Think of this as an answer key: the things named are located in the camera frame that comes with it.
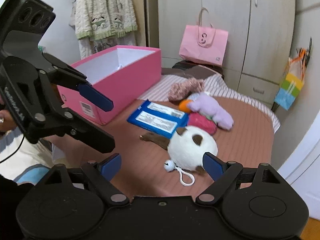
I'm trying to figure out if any white brown plush cat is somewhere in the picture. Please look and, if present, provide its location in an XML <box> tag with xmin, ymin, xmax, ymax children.
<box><xmin>140</xmin><ymin>126</ymin><xmax>218</xmax><ymax>187</ymax></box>

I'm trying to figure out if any pink floral cloth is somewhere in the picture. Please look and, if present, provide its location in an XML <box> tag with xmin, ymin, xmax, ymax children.
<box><xmin>188</xmin><ymin>113</ymin><xmax>217</xmax><ymax>135</ymax></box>

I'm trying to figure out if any blue tissue packet pack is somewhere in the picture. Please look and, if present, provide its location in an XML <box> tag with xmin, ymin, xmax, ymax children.
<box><xmin>127</xmin><ymin>100</ymin><xmax>189</xmax><ymax>139</ymax></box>

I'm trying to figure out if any purple plush bear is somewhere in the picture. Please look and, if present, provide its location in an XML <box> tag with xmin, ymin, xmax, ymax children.
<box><xmin>188</xmin><ymin>92</ymin><xmax>234</xmax><ymax>131</ymax></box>

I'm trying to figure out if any orange soft ball toy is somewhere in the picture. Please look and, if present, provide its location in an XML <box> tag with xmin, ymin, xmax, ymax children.
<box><xmin>178</xmin><ymin>99</ymin><xmax>192</xmax><ymax>113</ymax></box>

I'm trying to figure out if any person's left hand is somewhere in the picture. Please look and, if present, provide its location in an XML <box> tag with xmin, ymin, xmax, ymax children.
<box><xmin>0</xmin><ymin>98</ymin><xmax>17</xmax><ymax>133</ymax></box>

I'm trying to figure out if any pink cardboard box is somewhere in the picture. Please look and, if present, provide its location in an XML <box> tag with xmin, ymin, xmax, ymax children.
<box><xmin>58</xmin><ymin>46</ymin><xmax>162</xmax><ymax>126</ymax></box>

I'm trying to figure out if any striped table cloth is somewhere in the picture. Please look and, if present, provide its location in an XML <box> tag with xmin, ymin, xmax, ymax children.
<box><xmin>44</xmin><ymin>67</ymin><xmax>281</xmax><ymax>201</ymax></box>

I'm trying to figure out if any pink knitted item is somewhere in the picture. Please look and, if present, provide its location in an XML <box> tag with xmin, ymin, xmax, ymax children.
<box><xmin>168</xmin><ymin>77</ymin><xmax>204</xmax><ymax>101</ymax></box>

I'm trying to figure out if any black suitcase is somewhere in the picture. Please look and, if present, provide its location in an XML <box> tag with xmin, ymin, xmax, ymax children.
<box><xmin>172</xmin><ymin>60</ymin><xmax>224</xmax><ymax>79</ymax></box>

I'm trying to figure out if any cream knitted cardigan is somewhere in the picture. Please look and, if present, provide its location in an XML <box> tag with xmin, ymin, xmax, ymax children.
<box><xmin>75</xmin><ymin>0</ymin><xmax>138</xmax><ymax>40</ymax></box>

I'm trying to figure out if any pink tote bag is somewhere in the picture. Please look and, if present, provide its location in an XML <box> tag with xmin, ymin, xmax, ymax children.
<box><xmin>179</xmin><ymin>8</ymin><xmax>228</xmax><ymax>67</ymax></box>

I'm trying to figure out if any colourful paper gift bag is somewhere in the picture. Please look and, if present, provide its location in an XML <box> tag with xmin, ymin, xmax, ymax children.
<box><xmin>274</xmin><ymin>38</ymin><xmax>312</xmax><ymax>111</ymax></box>

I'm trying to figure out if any white wardrobe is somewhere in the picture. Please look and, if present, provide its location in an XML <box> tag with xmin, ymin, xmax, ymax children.
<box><xmin>158</xmin><ymin>0</ymin><xmax>295</xmax><ymax>106</ymax></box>

